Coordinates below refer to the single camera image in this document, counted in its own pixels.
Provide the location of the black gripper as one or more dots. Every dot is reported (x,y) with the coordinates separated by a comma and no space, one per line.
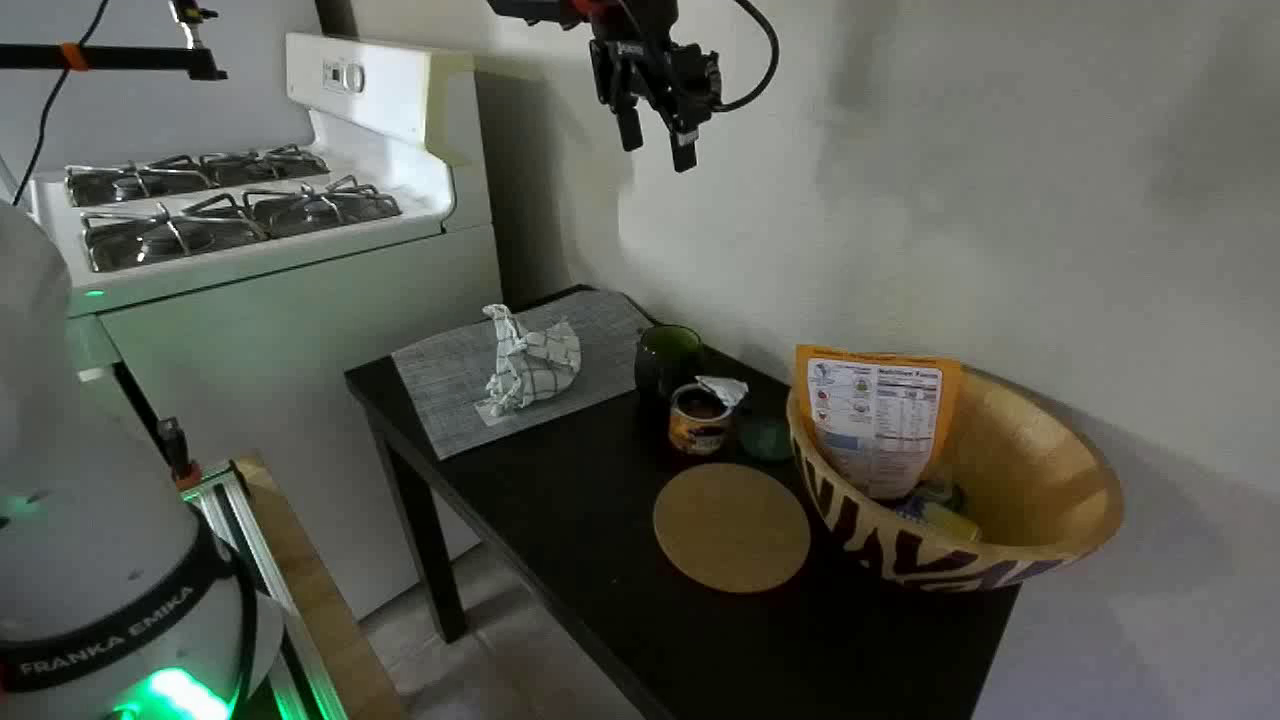
(661,66)

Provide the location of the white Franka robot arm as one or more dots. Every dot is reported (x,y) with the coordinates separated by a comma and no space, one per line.
(80,561)

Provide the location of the round cork coaster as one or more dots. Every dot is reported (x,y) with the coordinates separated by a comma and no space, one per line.
(731,526)

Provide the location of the grey woven placemat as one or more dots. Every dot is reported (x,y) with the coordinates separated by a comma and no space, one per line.
(462,382)

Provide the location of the small green round object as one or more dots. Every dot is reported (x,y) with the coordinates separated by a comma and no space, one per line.
(767,438)

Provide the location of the orange white snack bag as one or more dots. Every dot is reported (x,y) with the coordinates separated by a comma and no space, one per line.
(873,423)

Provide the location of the black side table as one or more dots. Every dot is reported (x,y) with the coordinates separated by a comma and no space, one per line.
(601,532)

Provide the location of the white gas stove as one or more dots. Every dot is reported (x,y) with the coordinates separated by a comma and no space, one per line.
(295,334)

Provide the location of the black stove burner grate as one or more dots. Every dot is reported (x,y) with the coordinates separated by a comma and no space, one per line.
(242,222)
(202,170)

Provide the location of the green yellow packet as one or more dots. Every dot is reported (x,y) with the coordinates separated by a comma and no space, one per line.
(947,515)

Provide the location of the wooden bowl with zebra pattern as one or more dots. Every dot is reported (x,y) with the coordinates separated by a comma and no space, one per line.
(1042,493)

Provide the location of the black clamp with red tip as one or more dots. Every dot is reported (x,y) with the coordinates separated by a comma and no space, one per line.
(173,447)

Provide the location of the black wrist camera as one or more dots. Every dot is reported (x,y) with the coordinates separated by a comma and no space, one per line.
(541,9)

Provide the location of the black camera boom with orange tape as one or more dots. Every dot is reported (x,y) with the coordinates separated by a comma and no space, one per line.
(123,57)

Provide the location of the wooden robot stand with aluminium frame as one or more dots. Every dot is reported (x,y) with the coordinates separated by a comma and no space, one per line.
(315,600)

